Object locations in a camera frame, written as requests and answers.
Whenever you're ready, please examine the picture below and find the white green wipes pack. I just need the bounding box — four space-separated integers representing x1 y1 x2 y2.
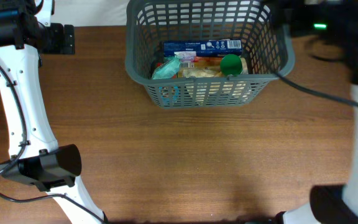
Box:
152 57 181 80

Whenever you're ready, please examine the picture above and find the silver tin can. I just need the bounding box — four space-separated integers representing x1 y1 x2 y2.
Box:
158 86 180 106

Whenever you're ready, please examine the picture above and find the orange pasta packet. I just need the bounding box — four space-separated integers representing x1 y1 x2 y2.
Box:
156 56 229 80

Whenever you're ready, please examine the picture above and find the beige paper bag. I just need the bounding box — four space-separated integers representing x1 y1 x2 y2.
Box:
180 65 247 106

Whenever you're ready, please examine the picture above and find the blue tissue box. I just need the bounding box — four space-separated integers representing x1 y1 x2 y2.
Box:
162 39 243 62

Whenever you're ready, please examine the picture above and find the green-lidded jar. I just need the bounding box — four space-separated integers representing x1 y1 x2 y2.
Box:
220 54 248 77

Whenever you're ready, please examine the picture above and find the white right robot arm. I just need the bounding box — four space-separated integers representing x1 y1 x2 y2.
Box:
265 1 358 224

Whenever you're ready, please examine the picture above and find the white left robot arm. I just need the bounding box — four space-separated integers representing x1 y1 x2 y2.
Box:
0 0 108 223

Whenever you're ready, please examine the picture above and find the grey plastic lattice basket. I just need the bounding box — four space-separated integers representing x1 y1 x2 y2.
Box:
125 1 295 108

